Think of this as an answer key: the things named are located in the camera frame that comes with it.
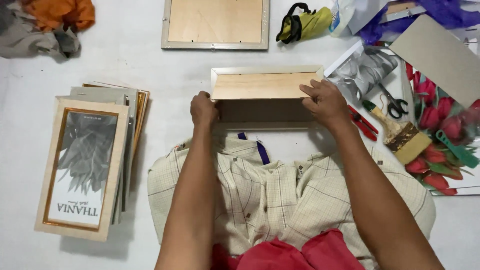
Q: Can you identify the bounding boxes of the person's right hand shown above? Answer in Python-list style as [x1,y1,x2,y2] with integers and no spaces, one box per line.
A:
[299,79,352,131]

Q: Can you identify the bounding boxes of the person's left hand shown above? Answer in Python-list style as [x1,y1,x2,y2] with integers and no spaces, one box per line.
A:
[190,91,220,128]

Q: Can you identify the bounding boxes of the plywood backing board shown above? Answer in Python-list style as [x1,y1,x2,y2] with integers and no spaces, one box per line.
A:
[211,72,320,101]

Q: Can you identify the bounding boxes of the beige wooden picture frame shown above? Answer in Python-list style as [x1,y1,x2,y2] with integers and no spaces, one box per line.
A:
[210,65,325,131]

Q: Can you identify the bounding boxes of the cream checked sarong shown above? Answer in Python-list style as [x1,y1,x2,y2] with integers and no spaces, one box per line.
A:
[147,131,437,270]

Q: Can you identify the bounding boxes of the stack of picture frames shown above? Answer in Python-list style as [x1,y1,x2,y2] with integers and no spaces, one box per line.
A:
[34,81,151,243]

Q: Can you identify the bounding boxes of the grey leaf print sheet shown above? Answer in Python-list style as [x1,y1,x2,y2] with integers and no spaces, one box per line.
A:
[324,40,410,110]

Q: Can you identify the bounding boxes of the white plastic bag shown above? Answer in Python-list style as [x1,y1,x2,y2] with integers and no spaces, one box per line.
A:
[329,0,358,38]

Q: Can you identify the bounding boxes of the orange cloth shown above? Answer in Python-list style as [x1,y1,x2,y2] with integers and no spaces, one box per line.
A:
[20,0,96,33]

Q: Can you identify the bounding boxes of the grey cloth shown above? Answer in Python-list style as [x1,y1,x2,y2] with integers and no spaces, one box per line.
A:
[0,0,82,59]

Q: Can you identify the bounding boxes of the red shirt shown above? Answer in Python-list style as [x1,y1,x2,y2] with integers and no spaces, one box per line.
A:
[211,228,367,270]

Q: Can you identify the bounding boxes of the wooden paintbrush green tip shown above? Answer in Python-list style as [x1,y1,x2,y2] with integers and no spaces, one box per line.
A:
[361,100,433,166]

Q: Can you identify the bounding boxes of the red tulip print sheet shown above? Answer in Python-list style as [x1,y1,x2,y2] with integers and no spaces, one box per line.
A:
[404,62,480,197]

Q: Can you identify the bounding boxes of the grey cardboard sheet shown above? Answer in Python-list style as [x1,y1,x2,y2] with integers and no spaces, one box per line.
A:
[389,14,480,109]

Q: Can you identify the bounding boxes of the purple plastic wrap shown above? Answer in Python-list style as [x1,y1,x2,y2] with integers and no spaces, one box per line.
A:
[358,0,480,46]

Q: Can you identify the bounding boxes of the green plastic tool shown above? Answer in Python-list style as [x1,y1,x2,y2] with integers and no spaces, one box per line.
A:
[435,130,480,169]

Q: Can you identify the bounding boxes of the silver picture frame plywood back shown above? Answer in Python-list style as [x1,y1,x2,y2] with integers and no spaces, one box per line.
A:
[161,0,271,51]

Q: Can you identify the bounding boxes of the yellow-green pouch black strap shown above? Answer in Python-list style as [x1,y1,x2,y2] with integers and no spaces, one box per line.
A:
[275,2,334,45]

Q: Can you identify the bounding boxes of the red handled pliers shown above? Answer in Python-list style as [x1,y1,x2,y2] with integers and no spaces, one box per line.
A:
[347,104,379,142]

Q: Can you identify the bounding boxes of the black handled scissors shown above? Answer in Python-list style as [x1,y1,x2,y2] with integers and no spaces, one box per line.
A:
[377,82,409,120]

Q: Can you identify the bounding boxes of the small silver picture frame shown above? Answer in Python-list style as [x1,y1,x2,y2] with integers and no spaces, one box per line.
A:
[379,1,427,24]

